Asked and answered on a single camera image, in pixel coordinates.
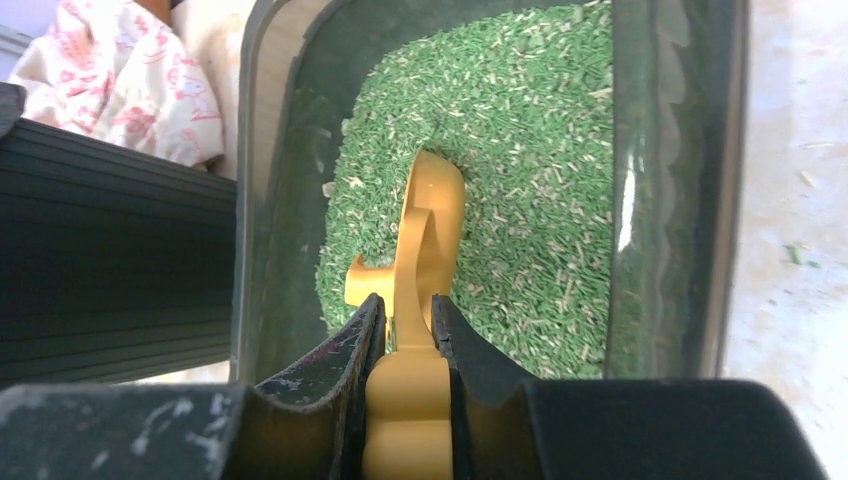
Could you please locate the yellow litter scoop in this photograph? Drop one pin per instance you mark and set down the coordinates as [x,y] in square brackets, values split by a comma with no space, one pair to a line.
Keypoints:
[408,393]

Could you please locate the green cat litter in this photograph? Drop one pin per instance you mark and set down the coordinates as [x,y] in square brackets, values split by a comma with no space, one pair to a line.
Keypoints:
[521,103]

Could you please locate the dark grey litter box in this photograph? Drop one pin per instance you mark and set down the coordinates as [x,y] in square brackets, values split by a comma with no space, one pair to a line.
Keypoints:
[680,70]

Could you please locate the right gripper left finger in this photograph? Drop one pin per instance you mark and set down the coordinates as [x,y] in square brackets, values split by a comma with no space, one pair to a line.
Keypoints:
[308,421]

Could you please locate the pink patterned cloth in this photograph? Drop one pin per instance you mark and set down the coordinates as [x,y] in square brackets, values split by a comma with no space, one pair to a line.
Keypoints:
[115,72]

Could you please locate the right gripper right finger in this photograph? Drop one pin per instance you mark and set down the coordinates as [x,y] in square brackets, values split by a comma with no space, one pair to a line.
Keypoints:
[496,403]

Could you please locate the black trash bin with bag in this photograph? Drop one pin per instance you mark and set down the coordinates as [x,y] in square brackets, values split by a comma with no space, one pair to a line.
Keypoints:
[115,265]

